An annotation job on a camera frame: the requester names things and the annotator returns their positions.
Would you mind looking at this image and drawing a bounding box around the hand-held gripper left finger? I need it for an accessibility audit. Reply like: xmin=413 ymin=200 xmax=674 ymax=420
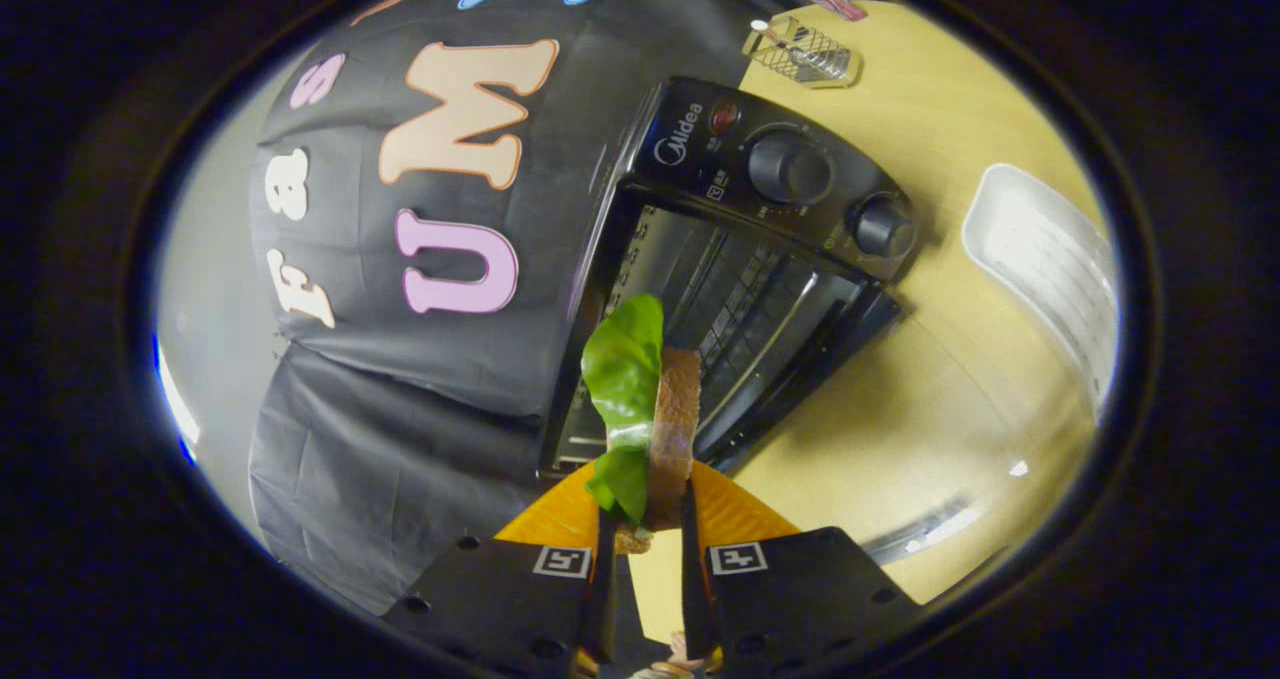
xmin=380 ymin=459 xmax=616 ymax=679

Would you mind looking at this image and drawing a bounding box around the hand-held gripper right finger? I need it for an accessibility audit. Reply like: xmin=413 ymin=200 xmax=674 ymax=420
xmin=680 ymin=459 xmax=926 ymax=675

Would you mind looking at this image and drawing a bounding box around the white bread lettuce sandwich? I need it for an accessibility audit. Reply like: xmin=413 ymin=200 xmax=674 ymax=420
xmin=581 ymin=294 xmax=703 ymax=555

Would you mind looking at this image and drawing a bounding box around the black toaster oven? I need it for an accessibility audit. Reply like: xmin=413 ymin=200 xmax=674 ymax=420
xmin=538 ymin=76 xmax=919 ymax=482

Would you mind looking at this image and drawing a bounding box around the black backdrop cloth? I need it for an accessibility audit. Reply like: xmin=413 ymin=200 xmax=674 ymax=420
xmin=248 ymin=0 xmax=801 ymax=615

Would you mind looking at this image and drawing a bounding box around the white plastic tray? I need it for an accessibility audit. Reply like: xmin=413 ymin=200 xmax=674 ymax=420
xmin=962 ymin=163 xmax=1121 ymax=425

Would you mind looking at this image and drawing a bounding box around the clear wire-lined holder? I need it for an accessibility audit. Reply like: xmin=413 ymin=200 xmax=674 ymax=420
xmin=741 ymin=16 xmax=861 ymax=90

